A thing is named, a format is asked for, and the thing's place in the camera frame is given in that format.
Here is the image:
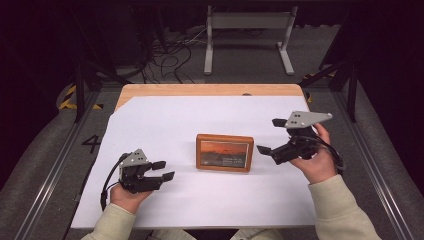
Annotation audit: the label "yellow black hazard tape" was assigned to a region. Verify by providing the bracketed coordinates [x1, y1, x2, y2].
[303, 71, 335, 104]
[58, 84, 104, 111]

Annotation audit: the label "black floor cables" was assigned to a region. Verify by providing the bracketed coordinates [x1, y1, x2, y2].
[141, 25, 209, 85]

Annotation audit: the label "wooden picture frame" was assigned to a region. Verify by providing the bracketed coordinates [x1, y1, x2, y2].
[195, 133, 255, 173]

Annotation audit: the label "white paper sheet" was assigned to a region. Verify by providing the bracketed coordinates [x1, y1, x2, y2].
[70, 95, 318, 230]

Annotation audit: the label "person's left hand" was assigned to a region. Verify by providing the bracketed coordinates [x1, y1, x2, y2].
[109, 182, 154, 215]

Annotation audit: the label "wooden table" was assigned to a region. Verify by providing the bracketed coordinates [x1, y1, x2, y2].
[114, 83, 311, 113]

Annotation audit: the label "aluminium floor rail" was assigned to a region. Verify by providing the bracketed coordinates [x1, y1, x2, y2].
[332, 90, 418, 240]
[12, 89, 102, 240]

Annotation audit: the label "person's right hand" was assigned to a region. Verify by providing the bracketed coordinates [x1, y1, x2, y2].
[289, 122, 338, 185]

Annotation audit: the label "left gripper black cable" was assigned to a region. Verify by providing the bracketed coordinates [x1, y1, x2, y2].
[100, 152, 132, 212]

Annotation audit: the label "grey metal stand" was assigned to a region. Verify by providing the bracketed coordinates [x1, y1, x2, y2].
[203, 5, 299, 77]

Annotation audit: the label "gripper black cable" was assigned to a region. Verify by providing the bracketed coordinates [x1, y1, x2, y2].
[100, 152, 132, 212]
[310, 134, 346, 175]

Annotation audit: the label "black metal stand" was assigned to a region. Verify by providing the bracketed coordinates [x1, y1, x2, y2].
[299, 58, 360, 124]
[70, 9, 132, 123]

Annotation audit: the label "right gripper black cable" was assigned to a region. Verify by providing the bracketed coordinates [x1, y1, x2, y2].
[310, 134, 346, 175]

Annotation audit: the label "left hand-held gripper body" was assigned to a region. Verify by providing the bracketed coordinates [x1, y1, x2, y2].
[118, 148, 165, 195]

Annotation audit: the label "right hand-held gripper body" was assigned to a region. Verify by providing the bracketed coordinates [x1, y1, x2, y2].
[269, 110, 334, 166]

